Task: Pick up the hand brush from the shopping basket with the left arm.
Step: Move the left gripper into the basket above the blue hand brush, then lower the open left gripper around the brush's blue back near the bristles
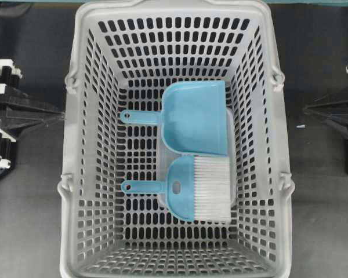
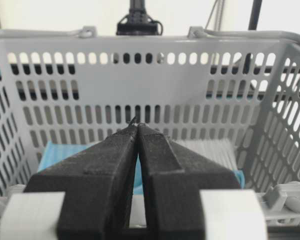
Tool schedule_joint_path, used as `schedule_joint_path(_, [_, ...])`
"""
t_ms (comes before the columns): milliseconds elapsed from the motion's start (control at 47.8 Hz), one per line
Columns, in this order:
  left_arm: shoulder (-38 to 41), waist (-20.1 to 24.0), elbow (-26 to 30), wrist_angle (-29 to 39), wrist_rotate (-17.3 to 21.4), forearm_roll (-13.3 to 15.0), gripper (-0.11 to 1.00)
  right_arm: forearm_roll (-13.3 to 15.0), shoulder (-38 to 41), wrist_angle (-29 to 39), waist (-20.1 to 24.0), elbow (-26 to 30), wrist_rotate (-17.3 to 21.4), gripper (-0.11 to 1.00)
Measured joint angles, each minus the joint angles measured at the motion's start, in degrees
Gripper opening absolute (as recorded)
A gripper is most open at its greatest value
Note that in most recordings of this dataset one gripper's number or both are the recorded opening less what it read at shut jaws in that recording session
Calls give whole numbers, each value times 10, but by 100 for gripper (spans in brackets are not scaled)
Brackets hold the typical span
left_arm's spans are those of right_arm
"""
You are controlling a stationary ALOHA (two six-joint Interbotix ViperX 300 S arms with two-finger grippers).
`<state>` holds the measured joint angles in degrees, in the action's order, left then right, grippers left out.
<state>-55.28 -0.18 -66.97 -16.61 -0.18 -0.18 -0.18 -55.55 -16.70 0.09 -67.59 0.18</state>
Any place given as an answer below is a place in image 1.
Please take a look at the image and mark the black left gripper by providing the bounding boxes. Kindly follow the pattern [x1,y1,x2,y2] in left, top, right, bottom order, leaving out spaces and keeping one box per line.
[0,58,65,180]

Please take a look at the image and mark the blue hand brush white bristles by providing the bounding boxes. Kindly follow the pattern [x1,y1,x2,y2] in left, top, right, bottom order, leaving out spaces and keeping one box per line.
[121,155,231,223]

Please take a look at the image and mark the grey plastic shopping basket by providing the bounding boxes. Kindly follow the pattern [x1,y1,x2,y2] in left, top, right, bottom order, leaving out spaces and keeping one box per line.
[57,1,295,277]

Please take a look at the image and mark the blue plastic dustpan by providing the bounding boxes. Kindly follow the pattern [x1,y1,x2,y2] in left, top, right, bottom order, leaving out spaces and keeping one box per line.
[120,81,227,156]

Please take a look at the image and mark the clear plastic box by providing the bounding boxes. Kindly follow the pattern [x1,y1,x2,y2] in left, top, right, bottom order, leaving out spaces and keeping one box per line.
[156,108,237,206]

